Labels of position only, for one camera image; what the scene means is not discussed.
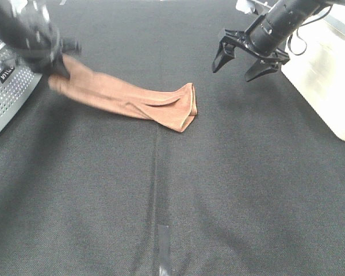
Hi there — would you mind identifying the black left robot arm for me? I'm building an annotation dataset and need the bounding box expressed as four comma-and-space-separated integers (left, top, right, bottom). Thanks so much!
0, 1, 81, 79

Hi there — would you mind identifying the white woven storage box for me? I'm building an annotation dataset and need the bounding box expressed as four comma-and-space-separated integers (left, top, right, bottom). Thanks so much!
281, 5, 345, 141

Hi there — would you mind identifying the grey perforated laundry basket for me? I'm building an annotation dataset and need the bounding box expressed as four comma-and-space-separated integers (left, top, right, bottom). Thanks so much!
0, 40, 41, 132

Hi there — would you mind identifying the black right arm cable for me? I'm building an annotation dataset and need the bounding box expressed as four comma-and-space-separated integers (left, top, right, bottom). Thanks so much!
286, 4, 334, 57

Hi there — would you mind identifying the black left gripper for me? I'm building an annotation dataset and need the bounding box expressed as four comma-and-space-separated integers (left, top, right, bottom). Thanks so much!
16, 38, 82, 79

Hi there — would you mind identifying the black table cloth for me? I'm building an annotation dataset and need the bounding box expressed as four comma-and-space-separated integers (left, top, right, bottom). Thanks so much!
0, 1, 345, 275

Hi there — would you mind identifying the brown towel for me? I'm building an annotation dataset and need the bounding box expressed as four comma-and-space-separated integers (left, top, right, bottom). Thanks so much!
48, 55, 198, 133

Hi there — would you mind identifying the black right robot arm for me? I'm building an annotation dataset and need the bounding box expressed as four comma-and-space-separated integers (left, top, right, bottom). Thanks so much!
212, 0, 332, 82

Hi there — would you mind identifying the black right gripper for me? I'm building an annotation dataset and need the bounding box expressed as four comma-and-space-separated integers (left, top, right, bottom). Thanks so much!
212, 28, 290, 82

